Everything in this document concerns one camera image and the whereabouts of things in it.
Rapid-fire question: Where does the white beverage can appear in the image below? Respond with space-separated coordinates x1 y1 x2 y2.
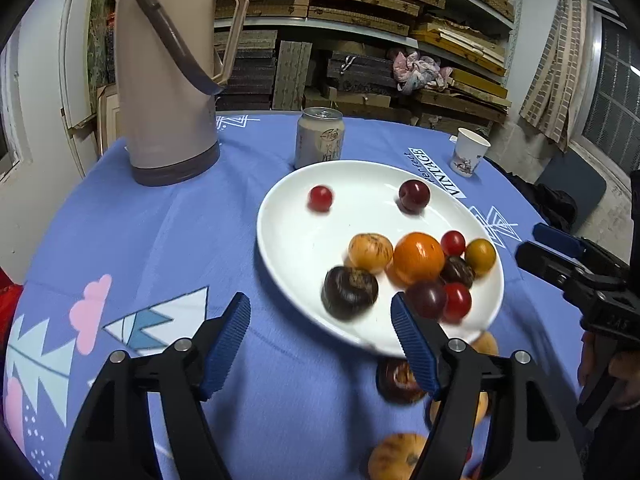
294 107 346 170

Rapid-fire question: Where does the small yellow-orange plum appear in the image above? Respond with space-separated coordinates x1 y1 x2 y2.
464 238 497 277

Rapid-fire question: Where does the grey-blue chair seat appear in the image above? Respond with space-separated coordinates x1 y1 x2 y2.
534 149 608 233

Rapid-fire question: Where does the yellow-brown pear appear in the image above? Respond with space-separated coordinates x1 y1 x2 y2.
467 331 499 358
368 433 431 480

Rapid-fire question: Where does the white plate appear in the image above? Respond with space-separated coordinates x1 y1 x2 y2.
256 160 506 359

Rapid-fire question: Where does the dark purple plum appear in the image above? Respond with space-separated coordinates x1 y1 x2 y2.
405 280 448 319

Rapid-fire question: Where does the beige checked curtain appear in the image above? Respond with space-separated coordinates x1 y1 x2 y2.
519 0 603 153

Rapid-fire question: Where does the dark brown mangosteen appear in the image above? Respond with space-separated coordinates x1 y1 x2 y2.
321 266 379 321
439 256 476 289
376 358 428 406

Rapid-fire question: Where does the window with grille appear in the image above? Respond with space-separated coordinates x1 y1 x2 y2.
570 0 640 181

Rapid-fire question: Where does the person's right hand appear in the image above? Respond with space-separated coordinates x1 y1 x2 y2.
577 332 640 408

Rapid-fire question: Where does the tan passion fruit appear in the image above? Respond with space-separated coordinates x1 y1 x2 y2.
348 232 395 275

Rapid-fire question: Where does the person's dark clothing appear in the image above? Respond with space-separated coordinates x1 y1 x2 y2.
582 400 640 480

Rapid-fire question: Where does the red patterned bag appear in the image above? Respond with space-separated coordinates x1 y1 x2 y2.
0 267 23 361

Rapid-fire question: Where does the dark red plum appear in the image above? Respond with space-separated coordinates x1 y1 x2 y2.
398 180 431 213

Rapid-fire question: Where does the crumpled pink cloth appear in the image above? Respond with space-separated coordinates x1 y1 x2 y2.
391 49 453 93

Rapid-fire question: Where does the printed paper cup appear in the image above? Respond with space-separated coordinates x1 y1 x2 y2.
449 128 491 177

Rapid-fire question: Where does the black jacket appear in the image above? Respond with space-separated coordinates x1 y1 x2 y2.
482 157 578 233

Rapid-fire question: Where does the white metal shelf rack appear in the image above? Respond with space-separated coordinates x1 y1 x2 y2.
107 0 523 133

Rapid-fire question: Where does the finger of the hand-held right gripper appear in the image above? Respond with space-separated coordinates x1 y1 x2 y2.
515 241 581 293
532 222 632 287

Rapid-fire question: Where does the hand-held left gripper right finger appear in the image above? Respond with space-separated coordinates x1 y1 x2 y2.
390 291 585 480

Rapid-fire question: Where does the green textured panel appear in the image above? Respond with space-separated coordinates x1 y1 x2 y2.
87 0 118 93

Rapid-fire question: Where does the beige thermos flask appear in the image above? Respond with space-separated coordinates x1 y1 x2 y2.
114 0 250 187

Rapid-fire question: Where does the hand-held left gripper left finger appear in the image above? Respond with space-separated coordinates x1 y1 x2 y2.
59 291 252 480

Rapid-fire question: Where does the red cherry tomato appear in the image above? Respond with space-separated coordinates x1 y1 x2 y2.
307 185 334 212
440 230 467 257

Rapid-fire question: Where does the orange mandarin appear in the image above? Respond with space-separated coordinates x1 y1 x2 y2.
392 231 446 288

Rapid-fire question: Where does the blue printed tablecloth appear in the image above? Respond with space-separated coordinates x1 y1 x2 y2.
0 110 601 480

